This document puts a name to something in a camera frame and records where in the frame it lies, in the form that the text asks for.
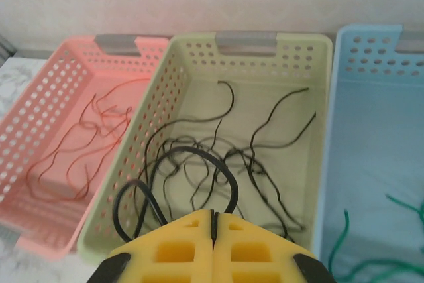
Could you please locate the black cable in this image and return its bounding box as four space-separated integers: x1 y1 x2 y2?
225 87 317 241
142 80 236 198
114 146 240 243

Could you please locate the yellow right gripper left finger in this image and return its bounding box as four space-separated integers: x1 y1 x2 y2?
87 209 216 283

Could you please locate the pink perforated plastic basket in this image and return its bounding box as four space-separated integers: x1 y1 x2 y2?
0 34 172 262

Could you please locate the blue perforated plastic basket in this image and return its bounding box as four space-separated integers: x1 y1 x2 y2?
313 23 424 283

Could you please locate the aluminium frame post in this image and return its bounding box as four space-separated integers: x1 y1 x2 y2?
0 32 17 64

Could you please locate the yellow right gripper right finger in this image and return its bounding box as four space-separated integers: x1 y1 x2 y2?
214 212 335 283

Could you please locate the green perforated plastic basket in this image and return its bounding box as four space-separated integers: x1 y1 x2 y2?
76 30 334 264

